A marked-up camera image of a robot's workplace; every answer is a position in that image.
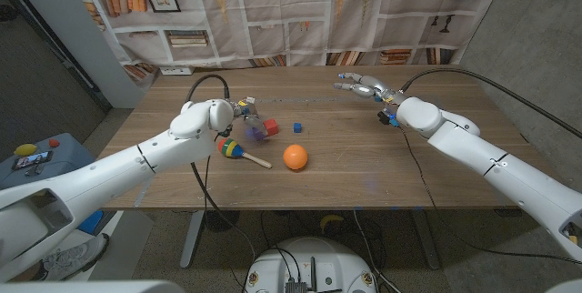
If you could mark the red magnetic block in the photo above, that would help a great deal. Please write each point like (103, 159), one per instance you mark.
(271, 127)

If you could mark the yellow banana toy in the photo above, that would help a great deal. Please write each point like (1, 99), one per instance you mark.
(331, 220)

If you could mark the purple magnetic block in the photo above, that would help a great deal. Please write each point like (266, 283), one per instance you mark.
(253, 135)

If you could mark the blue pad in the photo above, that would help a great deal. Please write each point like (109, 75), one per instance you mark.
(91, 223)

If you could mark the blue-grey ottoman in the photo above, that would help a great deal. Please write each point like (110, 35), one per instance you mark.
(63, 156)

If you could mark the grey sneaker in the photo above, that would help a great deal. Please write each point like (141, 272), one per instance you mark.
(75, 259)

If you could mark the orange ball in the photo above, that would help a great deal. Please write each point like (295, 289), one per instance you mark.
(295, 157)

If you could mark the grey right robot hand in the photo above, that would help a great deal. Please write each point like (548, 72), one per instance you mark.
(373, 87)

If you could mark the white platform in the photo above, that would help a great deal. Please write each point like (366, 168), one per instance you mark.
(129, 243)

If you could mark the multicolour wooden maraca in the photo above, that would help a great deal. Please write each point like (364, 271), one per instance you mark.
(231, 148)

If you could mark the grey table leg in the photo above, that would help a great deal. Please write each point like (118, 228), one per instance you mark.
(191, 238)
(427, 238)

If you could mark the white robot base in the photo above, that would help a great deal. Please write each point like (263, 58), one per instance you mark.
(309, 261)

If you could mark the white power strip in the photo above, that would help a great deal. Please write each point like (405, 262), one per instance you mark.
(177, 70)

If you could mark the small red toy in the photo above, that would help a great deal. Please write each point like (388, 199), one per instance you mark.
(54, 143)

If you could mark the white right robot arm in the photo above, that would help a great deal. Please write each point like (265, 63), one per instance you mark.
(500, 165)

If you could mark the small blue magnetic block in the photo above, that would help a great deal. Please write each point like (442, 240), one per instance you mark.
(297, 128)

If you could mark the printed bookshelf backdrop cloth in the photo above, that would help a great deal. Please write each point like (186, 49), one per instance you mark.
(291, 11)

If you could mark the smartphone with lit screen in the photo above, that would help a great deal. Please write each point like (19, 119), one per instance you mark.
(32, 159)

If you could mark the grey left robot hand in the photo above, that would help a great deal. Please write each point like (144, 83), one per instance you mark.
(249, 113)

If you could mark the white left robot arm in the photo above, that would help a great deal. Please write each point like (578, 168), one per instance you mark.
(113, 170)

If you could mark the black round fan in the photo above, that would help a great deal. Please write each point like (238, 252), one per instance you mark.
(221, 220)

